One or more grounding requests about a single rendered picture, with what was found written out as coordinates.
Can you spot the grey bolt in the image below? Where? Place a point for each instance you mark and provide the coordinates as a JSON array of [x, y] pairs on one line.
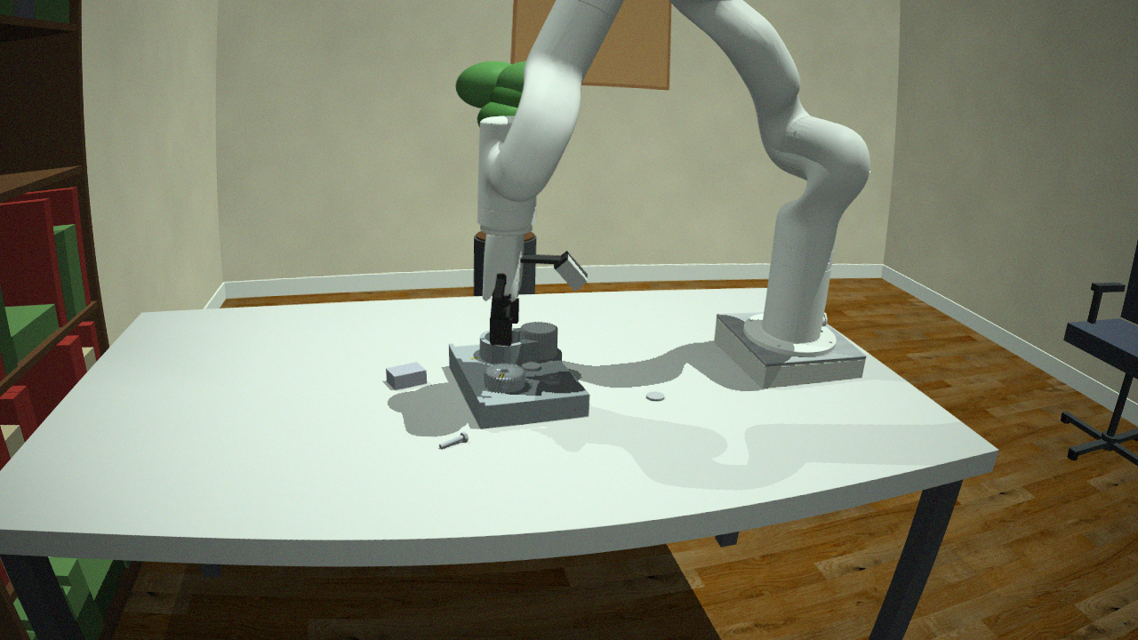
[[463, 437]]

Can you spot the dark grey toothed gear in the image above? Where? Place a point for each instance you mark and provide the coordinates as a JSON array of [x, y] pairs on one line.
[[504, 377]]

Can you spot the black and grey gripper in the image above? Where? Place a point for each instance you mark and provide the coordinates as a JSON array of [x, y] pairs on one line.
[[503, 251]]

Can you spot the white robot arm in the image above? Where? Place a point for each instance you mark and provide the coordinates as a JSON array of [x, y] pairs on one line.
[[833, 158]]

